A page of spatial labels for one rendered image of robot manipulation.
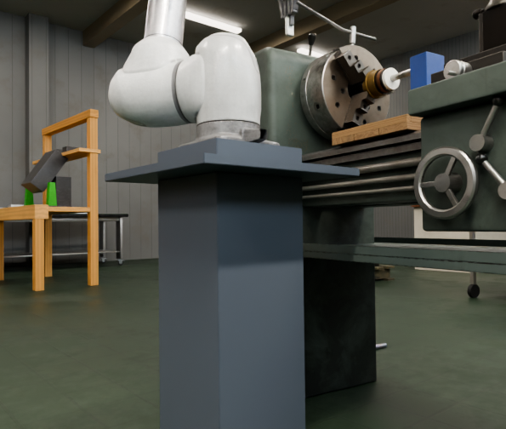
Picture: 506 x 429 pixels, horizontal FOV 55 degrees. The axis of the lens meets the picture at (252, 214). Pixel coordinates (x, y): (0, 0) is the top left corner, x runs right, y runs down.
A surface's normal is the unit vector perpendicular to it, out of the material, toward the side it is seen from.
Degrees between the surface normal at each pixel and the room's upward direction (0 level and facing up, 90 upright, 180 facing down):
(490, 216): 90
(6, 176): 90
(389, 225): 90
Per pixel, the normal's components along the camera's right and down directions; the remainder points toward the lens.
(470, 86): -0.86, 0.00
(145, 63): -0.32, -0.29
